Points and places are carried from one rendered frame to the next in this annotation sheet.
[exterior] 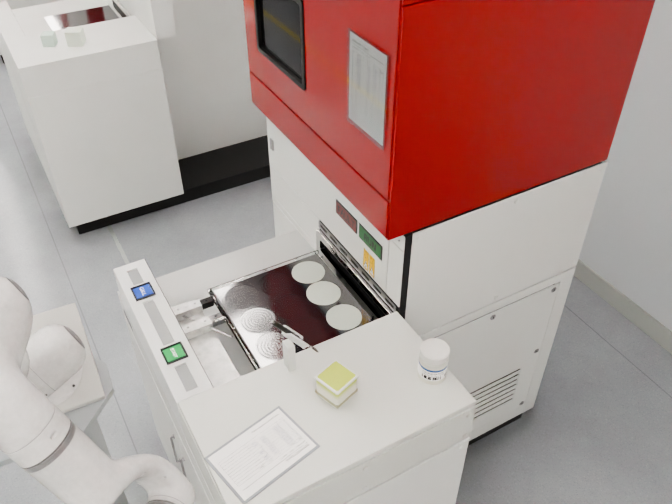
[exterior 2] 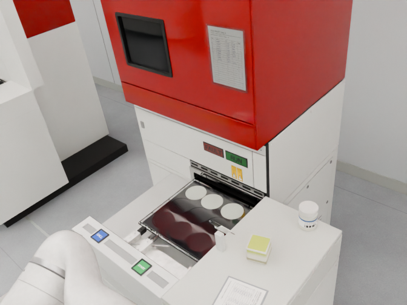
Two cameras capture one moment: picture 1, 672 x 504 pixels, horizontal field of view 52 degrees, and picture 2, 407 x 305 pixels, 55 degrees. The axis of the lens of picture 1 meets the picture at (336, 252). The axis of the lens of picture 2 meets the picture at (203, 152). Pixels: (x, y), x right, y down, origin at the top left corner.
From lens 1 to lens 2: 0.45 m
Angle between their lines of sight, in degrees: 13
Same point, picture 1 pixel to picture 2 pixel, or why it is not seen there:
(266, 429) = (229, 293)
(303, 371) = (231, 249)
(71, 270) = (10, 252)
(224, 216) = (99, 188)
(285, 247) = (169, 184)
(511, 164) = (307, 88)
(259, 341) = (188, 242)
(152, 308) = (111, 244)
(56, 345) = not seen: hidden behind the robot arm
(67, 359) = not seen: hidden behind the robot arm
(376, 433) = (297, 270)
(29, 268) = not seen: outside the picture
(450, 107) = (278, 57)
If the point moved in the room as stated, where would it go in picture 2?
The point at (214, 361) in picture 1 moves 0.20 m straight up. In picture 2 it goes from (165, 265) to (155, 229)
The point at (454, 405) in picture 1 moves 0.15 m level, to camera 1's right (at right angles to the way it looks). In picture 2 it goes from (331, 237) to (366, 225)
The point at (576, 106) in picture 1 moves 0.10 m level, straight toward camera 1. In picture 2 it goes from (330, 47) to (335, 56)
